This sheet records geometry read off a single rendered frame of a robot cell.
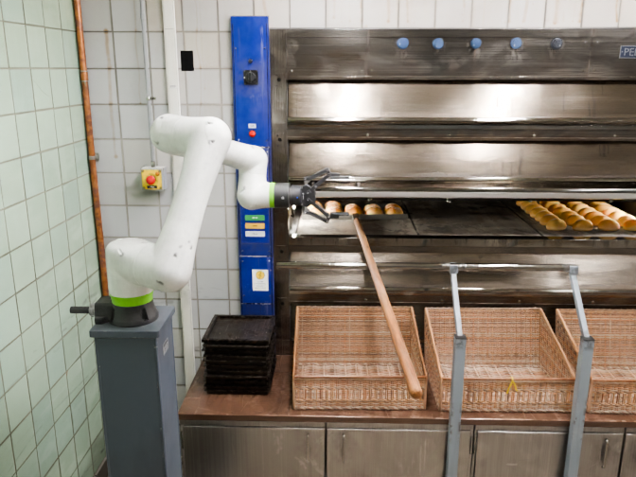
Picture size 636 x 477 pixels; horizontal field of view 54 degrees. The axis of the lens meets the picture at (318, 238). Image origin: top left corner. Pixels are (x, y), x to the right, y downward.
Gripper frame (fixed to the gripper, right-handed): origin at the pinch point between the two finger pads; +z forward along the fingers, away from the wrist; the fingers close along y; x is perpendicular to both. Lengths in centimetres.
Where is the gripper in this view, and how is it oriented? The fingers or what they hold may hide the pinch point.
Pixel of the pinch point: (345, 195)
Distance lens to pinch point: 228.7
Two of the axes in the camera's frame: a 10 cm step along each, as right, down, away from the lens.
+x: -0.4, 2.6, -9.6
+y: 0.0, 9.6, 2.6
